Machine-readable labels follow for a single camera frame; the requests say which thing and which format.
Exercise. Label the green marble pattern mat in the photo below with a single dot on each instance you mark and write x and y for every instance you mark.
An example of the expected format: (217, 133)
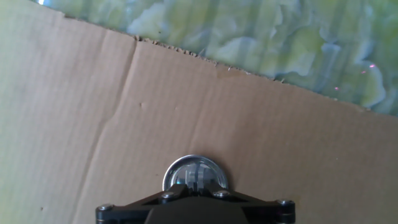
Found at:
(280, 37)

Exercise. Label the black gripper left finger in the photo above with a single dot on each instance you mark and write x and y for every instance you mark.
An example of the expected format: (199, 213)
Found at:
(118, 214)

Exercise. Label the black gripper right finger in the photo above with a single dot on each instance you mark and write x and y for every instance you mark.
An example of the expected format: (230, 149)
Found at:
(270, 214)

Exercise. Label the brown cardboard sheet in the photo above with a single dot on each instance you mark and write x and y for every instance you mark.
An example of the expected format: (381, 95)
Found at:
(248, 124)

